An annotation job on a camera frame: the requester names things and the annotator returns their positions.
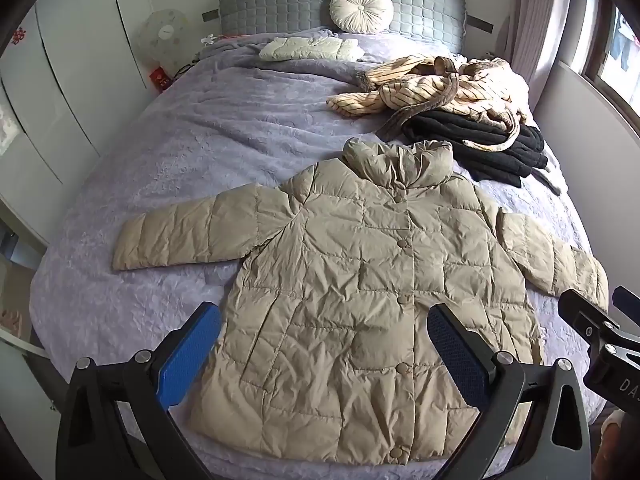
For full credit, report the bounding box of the small red box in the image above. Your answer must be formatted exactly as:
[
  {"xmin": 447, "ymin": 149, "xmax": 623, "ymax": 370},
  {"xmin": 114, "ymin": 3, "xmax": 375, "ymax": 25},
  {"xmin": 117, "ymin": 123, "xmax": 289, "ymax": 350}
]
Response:
[{"xmin": 149, "ymin": 66, "xmax": 172, "ymax": 94}]

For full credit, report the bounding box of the folded cream puffer jacket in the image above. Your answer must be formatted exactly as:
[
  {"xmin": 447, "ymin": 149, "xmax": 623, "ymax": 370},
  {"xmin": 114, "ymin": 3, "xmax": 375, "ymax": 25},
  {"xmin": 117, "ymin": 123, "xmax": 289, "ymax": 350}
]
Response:
[{"xmin": 258, "ymin": 35, "xmax": 364, "ymax": 63}]

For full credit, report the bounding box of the round cream cushion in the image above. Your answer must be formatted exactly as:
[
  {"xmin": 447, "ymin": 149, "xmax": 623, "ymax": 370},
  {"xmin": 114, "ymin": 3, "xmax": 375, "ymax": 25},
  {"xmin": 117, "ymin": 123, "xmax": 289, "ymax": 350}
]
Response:
[{"xmin": 329, "ymin": 0, "xmax": 395, "ymax": 35}]

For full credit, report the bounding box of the white electric fan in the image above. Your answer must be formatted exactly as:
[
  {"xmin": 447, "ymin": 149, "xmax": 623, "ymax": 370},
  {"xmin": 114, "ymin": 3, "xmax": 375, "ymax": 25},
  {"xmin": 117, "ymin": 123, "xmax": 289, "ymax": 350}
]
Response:
[{"xmin": 136, "ymin": 7, "xmax": 192, "ymax": 77}]

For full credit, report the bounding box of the beige puffer jacket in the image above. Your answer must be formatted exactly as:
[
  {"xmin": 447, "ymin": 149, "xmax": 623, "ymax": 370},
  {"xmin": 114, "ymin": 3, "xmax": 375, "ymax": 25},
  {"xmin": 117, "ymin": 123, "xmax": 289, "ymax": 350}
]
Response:
[{"xmin": 111, "ymin": 137, "xmax": 610, "ymax": 466}]

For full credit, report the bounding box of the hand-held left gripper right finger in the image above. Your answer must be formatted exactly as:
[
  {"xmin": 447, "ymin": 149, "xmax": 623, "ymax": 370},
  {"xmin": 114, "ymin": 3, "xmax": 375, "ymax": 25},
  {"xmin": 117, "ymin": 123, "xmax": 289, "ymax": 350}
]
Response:
[{"xmin": 427, "ymin": 301, "xmax": 594, "ymax": 480}]

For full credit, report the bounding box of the window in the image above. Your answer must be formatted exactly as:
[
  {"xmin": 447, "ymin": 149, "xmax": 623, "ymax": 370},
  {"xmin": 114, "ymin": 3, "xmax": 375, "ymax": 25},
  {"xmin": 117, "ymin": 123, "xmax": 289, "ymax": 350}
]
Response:
[{"xmin": 570, "ymin": 0, "xmax": 640, "ymax": 98}]

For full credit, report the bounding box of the grey padded bed headboard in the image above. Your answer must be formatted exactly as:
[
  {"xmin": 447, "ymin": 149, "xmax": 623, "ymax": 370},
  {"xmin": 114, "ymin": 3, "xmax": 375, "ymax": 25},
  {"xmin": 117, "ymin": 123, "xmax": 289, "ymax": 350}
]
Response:
[{"xmin": 218, "ymin": 0, "xmax": 467, "ymax": 55}]

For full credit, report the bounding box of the folded black fleece garment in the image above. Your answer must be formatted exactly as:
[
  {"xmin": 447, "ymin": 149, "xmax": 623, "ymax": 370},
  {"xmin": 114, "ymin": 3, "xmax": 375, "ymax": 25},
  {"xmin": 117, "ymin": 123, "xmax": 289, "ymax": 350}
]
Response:
[{"xmin": 402, "ymin": 109, "xmax": 549, "ymax": 188}]

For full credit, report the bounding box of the lilac embossed blanket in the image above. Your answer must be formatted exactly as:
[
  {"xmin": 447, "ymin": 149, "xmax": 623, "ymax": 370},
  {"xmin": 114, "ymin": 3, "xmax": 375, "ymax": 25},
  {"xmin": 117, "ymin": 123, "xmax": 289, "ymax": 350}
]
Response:
[{"xmin": 29, "ymin": 27, "xmax": 608, "ymax": 480}]

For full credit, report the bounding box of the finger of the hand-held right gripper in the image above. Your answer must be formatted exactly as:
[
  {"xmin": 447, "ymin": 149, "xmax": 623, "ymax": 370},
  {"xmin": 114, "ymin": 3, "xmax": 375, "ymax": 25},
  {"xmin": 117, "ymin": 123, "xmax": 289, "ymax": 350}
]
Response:
[
  {"xmin": 614, "ymin": 286, "xmax": 640, "ymax": 313},
  {"xmin": 557, "ymin": 289, "xmax": 640, "ymax": 356}
]

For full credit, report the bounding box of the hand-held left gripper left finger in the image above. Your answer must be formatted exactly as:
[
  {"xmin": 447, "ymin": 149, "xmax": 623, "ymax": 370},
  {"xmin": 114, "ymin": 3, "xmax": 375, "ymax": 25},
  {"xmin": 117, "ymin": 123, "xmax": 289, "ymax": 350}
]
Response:
[{"xmin": 55, "ymin": 301, "xmax": 223, "ymax": 480}]

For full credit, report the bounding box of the white wardrobe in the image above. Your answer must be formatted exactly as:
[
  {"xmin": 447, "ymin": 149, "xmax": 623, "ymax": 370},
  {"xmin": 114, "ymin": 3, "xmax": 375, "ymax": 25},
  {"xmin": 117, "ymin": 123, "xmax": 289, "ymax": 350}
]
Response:
[{"xmin": 0, "ymin": 0, "xmax": 157, "ymax": 261}]

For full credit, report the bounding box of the beige striped fleece robe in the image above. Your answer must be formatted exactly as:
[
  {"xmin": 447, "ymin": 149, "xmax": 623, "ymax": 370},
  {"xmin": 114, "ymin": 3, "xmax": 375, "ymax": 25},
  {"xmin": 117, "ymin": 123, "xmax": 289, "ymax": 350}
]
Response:
[{"xmin": 326, "ymin": 54, "xmax": 531, "ymax": 153}]

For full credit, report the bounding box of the pink curtain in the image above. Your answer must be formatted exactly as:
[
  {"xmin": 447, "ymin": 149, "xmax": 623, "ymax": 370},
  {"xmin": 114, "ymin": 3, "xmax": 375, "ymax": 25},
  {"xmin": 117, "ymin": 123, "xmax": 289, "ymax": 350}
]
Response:
[{"xmin": 492, "ymin": 0, "xmax": 576, "ymax": 111}]

